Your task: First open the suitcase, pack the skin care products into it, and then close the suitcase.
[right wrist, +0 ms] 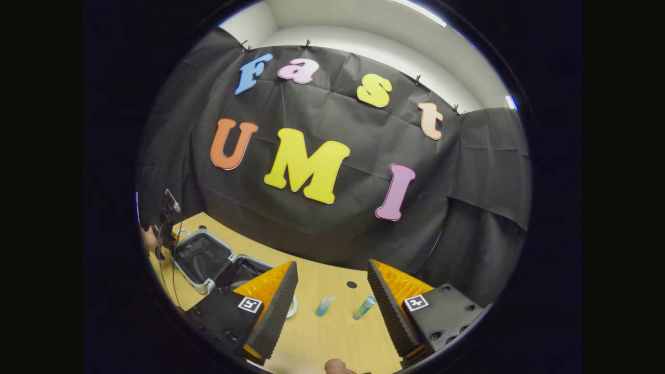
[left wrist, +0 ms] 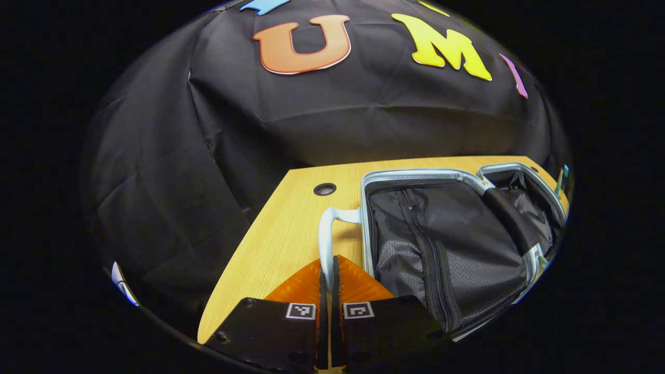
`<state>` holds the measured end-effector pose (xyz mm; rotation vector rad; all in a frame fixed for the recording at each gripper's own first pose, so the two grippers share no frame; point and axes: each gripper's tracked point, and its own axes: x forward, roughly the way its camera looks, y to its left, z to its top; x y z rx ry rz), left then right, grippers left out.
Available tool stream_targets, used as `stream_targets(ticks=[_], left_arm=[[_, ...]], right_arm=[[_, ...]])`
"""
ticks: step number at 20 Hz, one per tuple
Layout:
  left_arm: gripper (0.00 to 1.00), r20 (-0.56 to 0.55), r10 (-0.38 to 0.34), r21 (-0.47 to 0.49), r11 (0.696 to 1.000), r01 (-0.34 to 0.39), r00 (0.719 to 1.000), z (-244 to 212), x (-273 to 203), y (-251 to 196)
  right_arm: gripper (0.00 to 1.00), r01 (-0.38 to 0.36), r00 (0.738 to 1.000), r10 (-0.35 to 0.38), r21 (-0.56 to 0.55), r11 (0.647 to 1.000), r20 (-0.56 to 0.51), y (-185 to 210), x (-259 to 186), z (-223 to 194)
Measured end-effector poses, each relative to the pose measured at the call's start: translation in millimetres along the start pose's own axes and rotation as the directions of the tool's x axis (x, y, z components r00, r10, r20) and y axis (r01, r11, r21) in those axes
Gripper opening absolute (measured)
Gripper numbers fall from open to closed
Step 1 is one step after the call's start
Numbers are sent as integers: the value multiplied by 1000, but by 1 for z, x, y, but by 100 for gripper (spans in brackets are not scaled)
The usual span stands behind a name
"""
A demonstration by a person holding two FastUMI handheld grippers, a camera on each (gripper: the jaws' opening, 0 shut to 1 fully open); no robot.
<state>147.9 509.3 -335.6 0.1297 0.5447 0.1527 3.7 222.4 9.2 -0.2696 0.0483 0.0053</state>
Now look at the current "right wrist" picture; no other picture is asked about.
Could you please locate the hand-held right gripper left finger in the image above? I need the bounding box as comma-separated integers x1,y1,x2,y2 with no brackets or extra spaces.
184,261,299,367

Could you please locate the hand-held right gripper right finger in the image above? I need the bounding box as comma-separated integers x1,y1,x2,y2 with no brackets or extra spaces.
367,259,493,369

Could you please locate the teal bottle with blue cap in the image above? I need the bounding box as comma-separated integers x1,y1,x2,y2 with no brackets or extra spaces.
352,296,377,321

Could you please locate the pale blue suitcase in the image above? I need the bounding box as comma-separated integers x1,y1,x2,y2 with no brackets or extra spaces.
173,229,299,319

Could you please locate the long ceiling light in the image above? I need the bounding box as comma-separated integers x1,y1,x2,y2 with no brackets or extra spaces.
392,0,448,28

